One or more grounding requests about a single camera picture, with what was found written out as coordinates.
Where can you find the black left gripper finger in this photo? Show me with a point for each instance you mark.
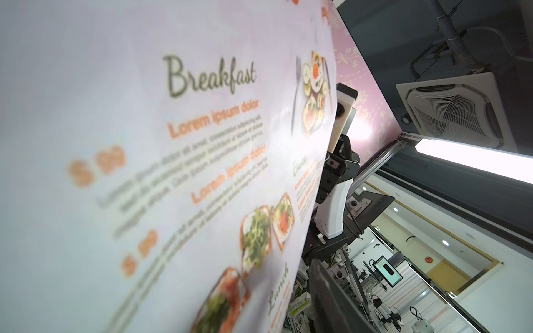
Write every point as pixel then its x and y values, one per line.
pixel 333 310

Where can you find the pink special menu sheet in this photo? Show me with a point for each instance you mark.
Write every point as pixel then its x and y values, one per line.
pixel 160 161

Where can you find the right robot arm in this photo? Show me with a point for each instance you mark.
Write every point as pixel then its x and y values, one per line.
pixel 340 217

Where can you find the ceiling light strip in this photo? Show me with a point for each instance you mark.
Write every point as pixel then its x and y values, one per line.
pixel 509 165

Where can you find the ceiling air conditioner unit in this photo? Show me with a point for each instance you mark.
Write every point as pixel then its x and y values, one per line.
pixel 466 109

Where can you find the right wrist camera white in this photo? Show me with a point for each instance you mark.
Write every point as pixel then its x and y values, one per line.
pixel 346 97

